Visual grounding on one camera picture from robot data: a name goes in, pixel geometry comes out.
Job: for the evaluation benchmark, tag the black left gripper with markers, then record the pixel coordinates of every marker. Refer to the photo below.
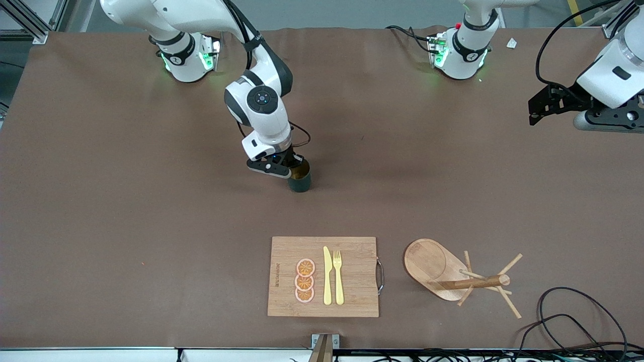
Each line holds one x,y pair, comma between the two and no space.
567,98

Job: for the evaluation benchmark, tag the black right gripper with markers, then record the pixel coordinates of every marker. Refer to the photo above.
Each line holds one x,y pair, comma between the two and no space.
290,158

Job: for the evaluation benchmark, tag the dark green cup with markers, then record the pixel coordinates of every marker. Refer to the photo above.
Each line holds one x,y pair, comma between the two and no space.
300,183

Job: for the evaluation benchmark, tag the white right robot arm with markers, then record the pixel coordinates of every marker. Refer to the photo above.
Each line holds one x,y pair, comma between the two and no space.
261,100

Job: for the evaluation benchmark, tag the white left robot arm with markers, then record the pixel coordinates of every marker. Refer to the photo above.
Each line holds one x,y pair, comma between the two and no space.
614,70

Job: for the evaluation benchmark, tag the white paper scrap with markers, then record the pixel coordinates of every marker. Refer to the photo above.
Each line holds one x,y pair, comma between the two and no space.
511,43

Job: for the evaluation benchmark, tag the orange slice toy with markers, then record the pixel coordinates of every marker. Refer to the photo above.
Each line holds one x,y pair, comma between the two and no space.
306,267
304,296
304,283

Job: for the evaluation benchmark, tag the yellow plastic knife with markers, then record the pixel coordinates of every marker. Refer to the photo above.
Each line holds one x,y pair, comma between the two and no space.
327,276

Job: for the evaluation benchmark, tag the yellow plastic fork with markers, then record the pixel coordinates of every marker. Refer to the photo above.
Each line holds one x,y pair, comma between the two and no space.
338,281

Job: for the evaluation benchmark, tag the bamboo cutting board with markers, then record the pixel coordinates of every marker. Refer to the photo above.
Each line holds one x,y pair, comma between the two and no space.
352,276

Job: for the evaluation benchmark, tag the wooden mug tree stand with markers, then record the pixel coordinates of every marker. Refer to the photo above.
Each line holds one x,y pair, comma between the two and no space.
427,261

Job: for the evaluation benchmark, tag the metal bracket with wooden post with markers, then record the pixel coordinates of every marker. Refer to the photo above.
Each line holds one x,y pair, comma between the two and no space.
334,342

